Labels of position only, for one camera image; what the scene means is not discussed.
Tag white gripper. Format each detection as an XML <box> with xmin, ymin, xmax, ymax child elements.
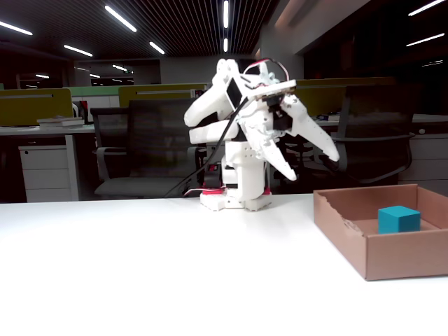
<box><xmin>240</xmin><ymin>97</ymin><xmax>340</xmax><ymax>182</ymax></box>

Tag blue cube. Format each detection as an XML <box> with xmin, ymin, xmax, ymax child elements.
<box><xmin>377</xmin><ymin>205</ymin><xmax>421</xmax><ymax>235</ymax></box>

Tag brown cardboard box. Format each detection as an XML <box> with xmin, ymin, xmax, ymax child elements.
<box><xmin>313</xmin><ymin>183</ymin><xmax>448</xmax><ymax>281</ymax></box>

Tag olive desk partition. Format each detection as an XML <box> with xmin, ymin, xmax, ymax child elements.
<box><xmin>295</xmin><ymin>77</ymin><xmax>397</xmax><ymax>118</ymax></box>
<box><xmin>118</xmin><ymin>83</ymin><xmax>211</xmax><ymax>109</ymax></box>

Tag black mesh office chair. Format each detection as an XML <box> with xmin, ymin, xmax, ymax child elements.
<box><xmin>276</xmin><ymin>83</ymin><xmax>417</xmax><ymax>185</ymax></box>
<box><xmin>90</xmin><ymin>99</ymin><xmax>211</xmax><ymax>197</ymax></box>

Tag black red table clamp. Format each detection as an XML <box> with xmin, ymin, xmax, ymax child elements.
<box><xmin>199</xmin><ymin>162</ymin><xmax>228</xmax><ymax>196</ymax></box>

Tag white drawer cabinet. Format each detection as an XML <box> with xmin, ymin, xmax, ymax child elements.
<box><xmin>397</xmin><ymin>134</ymin><xmax>448</xmax><ymax>186</ymax></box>
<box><xmin>18</xmin><ymin>144</ymin><xmax>80</xmax><ymax>204</ymax></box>

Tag green desk partition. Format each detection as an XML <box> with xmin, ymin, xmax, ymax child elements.
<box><xmin>68</xmin><ymin>85</ymin><xmax>122</xmax><ymax>99</ymax></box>

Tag stack of books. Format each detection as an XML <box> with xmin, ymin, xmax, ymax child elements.
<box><xmin>36</xmin><ymin>116</ymin><xmax>85</xmax><ymax>128</ymax></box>

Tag white office desk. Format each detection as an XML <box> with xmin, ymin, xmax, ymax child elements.
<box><xmin>0</xmin><ymin>123</ymin><xmax>97</xmax><ymax>204</ymax></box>

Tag yellow-green desk partition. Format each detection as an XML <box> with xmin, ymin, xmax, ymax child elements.
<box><xmin>0</xmin><ymin>87</ymin><xmax>73</xmax><ymax>127</ymax></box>

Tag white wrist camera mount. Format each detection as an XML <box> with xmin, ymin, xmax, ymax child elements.
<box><xmin>244</xmin><ymin>78</ymin><xmax>298</xmax><ymax>110</ymax></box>

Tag red white servo wire loop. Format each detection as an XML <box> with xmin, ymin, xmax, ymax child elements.
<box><xmin>243</xmin><ymin>59</ymin><xmax>290</xmax><ymax>81</ymax></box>

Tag white perforated base plate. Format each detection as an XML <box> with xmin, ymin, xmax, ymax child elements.
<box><xmin>199</xmin><ymin>192</ymin><xmax>229</xmax><ymax>213</ymax></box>

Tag red white power wires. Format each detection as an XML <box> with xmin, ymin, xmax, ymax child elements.
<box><xmin>182</xmin><ymin>185</ymin><xmax>208</xmax><ymax>199</ymax></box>

